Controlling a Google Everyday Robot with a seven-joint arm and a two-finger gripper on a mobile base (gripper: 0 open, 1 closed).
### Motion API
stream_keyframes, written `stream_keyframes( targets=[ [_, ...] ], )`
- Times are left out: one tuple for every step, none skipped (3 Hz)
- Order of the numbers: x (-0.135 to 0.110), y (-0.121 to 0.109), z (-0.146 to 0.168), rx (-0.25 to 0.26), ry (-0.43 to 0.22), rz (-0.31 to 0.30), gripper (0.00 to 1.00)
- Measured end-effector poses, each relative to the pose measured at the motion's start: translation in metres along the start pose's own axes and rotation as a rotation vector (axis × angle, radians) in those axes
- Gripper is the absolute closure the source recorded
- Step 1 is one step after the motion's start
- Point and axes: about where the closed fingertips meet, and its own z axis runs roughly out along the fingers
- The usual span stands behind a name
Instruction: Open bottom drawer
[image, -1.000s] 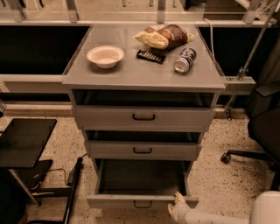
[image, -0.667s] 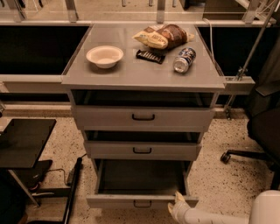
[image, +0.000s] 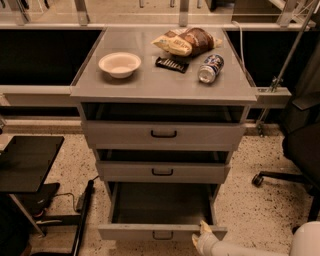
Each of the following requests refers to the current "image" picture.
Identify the grey drawer cabinet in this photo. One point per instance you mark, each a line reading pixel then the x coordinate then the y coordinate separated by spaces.
pixel 139 104

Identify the brown chip bag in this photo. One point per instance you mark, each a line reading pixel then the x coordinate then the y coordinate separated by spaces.
pixel 195 41

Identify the grey drawer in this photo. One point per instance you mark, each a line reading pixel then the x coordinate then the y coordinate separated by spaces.
pixel 160 212
pixel 162 136
pixel 162 172

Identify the blue soda can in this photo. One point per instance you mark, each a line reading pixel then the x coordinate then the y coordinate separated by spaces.
pixel 211 68

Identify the grey metal railing frame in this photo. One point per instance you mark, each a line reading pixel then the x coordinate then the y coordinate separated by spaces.
pixel 50 43

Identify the grey top drawer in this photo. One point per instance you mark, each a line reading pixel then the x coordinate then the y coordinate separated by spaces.
pixel 162 136

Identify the black side table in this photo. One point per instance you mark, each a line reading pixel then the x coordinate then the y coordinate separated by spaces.
pixel 24 165

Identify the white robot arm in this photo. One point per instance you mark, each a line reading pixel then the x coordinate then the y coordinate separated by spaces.
pixel 305 242

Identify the yellow chip bag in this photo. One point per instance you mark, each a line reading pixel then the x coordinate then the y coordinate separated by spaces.
pixel 173 43

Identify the black floor stand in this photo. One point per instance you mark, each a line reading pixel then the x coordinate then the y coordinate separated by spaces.
pixel 71 220

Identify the black office chair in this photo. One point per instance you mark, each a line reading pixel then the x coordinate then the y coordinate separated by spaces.
pixel 301 127

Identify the grey middle drawer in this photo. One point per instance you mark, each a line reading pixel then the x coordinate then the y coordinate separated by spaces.
pixel 162 172

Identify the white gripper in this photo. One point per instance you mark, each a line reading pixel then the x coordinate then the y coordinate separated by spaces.
pixel 204 243

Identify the black snack bar wrapper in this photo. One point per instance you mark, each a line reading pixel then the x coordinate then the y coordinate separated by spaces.
pixel 171 64

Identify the grey bottom drawer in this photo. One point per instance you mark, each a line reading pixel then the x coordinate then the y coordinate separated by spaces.
pixel 160 212

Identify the white paper bowl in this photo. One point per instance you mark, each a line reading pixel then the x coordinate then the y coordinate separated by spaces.
pixel 120 64

